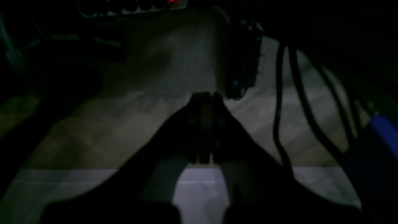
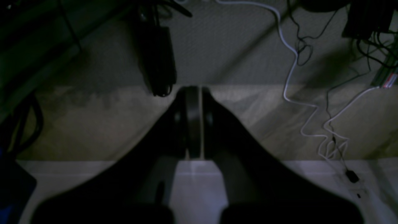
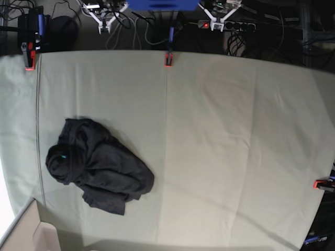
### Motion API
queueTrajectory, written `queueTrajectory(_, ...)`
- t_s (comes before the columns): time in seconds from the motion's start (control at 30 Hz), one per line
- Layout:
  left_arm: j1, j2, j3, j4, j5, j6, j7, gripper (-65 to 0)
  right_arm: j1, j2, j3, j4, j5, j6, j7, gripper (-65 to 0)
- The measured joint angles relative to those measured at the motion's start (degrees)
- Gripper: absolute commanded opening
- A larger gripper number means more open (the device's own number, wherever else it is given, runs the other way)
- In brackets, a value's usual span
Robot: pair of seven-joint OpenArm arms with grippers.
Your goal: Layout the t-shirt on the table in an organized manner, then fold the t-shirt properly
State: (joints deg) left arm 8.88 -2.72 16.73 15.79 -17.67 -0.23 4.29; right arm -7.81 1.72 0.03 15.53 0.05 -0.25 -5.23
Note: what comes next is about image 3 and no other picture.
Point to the middle red black clamp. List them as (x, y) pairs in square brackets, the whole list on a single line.
[(168, 59)]

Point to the black round bag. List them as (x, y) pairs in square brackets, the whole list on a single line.
[(63, 34)]

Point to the black equipment box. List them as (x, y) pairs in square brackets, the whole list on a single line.
[(321, 233)]

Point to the left red black clamp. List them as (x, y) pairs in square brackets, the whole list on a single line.
[(29, 54)]

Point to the cardboard box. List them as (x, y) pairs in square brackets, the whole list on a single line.
[(28, 232)]

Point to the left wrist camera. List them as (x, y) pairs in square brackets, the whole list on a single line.
[(217, 26)]

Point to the black power strip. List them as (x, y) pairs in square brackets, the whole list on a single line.
[(234, 26)]

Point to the right red black clamp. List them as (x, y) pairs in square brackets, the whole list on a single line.
[(325, 185)]

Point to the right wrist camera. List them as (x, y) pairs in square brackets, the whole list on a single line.
[(103, 29)]

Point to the black t-shirt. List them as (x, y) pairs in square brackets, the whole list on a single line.
[(108, 173)]

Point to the blue box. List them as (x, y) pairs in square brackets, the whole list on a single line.
[(177, 5)]

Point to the red black clamp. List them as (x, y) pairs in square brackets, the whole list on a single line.
[(168, 59), (29, 54), (325, 185)]

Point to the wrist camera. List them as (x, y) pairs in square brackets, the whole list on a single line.
[(103, 29), (217, 26)]

